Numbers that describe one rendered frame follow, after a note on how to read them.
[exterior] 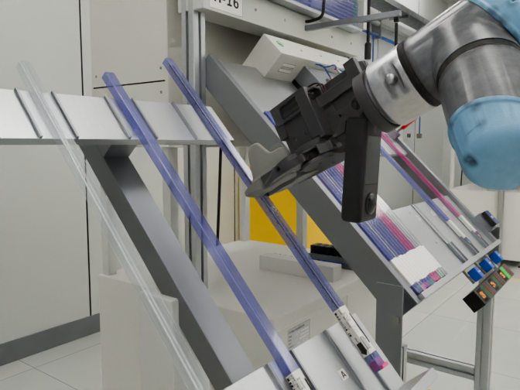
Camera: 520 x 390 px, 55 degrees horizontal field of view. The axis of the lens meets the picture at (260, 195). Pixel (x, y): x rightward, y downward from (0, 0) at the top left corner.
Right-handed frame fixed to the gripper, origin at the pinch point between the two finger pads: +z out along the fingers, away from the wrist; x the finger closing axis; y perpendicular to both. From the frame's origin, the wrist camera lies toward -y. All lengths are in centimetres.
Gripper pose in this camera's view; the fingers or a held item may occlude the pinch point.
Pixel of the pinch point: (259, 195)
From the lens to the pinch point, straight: 64.3
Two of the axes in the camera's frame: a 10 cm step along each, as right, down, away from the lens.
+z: -6.9, 4.2, 5.8
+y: -3.8, -9.0, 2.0
